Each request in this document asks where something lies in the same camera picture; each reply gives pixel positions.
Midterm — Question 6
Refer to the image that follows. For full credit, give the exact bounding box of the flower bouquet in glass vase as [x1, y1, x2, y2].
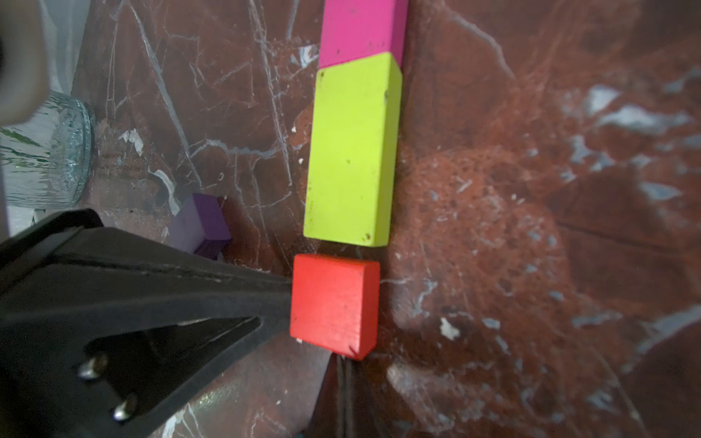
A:
[0, 0, 98, 210]

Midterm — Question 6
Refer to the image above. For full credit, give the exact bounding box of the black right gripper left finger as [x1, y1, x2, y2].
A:
[1, 209, 291, 437]

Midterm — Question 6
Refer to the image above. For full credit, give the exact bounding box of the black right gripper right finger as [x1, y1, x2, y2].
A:
[306, 354, 389, 438]

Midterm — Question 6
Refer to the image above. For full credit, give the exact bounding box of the magenta long block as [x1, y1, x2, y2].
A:
[319, 0, 409, 69]

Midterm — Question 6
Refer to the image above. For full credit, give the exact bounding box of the red small block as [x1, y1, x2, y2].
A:
[290, 254, 381, 361]

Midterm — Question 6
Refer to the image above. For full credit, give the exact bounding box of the small purple cube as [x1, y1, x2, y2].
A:
[168, 193, 232, 260]

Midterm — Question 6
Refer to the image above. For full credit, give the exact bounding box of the lime green long block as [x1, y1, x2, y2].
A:
[303, 52, 403, 247]

